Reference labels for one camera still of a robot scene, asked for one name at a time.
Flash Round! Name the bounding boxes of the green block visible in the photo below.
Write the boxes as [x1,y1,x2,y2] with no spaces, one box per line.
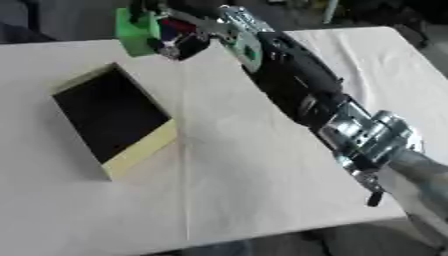
[113,7,163,58]

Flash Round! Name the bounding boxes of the black chair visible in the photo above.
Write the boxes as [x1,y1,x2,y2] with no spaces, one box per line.
[337,0,434,48]

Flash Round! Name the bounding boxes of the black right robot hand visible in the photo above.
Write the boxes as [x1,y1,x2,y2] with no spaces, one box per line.
[127,0,228,62]

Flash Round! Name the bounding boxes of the tan cardboard box black inside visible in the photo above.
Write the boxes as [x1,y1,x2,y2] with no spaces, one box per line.
[50,61,181,181]

